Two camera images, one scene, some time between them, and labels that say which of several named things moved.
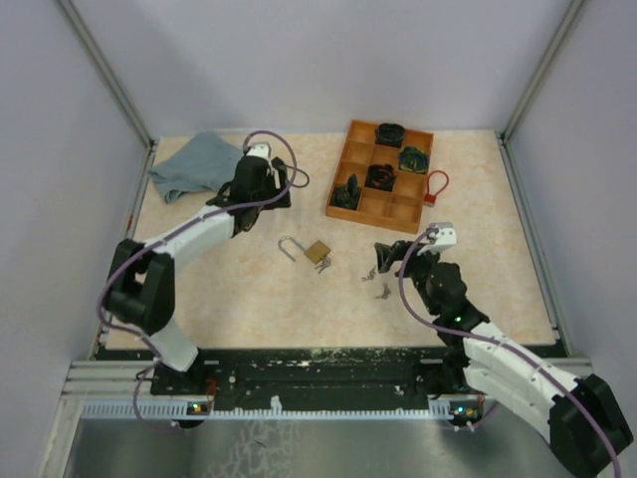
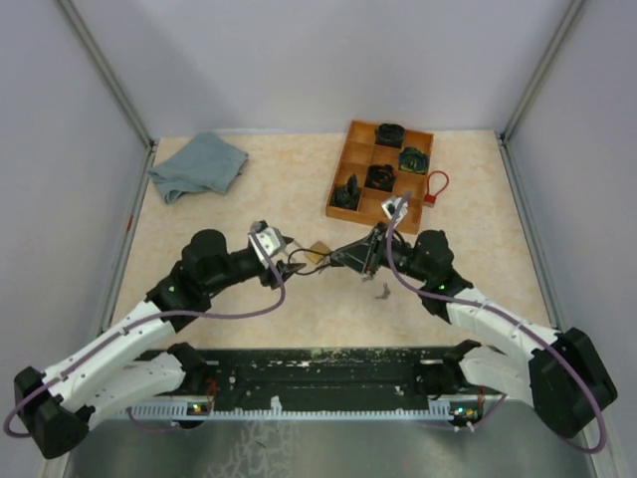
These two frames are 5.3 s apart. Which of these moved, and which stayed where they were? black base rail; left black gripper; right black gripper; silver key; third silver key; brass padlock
Moved: right black gripper; left black gripper
Stayed: silver key; brass padlock; third silver key; black base rail
